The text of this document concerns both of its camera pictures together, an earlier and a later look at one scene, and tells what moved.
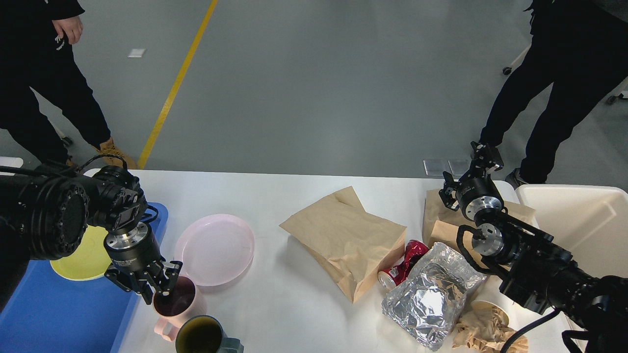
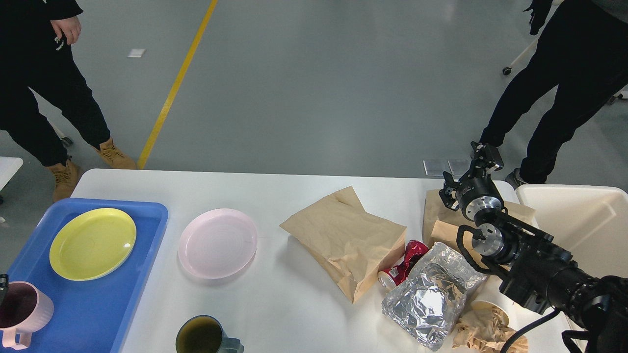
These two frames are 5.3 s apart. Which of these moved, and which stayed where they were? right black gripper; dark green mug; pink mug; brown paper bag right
Moved: pink mug
Stayed: brown paper bag right; right black gripper; dark green mug
